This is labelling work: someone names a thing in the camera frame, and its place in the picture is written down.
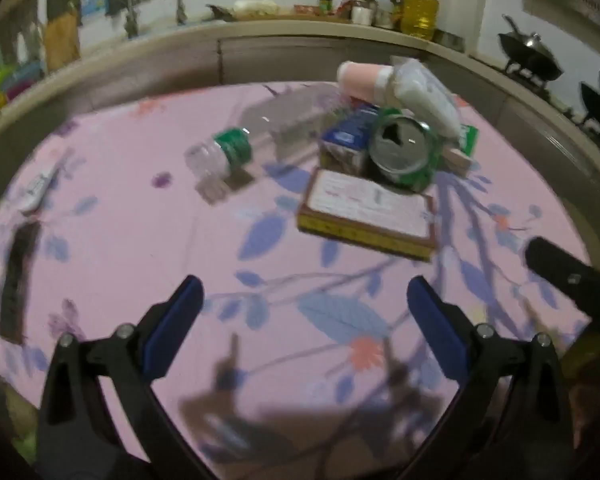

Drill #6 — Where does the green white snack bag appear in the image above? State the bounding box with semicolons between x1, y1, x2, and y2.
455;125;479;159

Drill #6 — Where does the green soda can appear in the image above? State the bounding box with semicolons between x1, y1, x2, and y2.
368;108;441;193

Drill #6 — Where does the yellow red box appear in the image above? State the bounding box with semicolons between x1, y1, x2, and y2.
297;169;438;261

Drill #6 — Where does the white tube package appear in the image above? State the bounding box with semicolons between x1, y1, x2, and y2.
390;58;462;141

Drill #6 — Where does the blue carton box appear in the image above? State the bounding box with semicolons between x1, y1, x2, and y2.
320;105;379;177

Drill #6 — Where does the pink paper cup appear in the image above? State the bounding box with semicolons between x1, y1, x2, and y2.
336;61;393;105

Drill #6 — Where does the clear plastic bottle green label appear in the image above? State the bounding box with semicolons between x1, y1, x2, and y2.
185;128;252;182

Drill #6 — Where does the black remote control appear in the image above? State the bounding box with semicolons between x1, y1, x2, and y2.
0;221;41;346

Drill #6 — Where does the pink floral tablecloth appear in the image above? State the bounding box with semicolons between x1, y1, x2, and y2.
0;84;586;479

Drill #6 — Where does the wok with lid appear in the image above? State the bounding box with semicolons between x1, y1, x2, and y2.
498;14;564;84

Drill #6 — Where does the large cooking oil bottle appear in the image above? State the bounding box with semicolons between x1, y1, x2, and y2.
400;0;440;41

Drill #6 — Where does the wooden cutting board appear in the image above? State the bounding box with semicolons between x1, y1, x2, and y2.
43;11;80;73

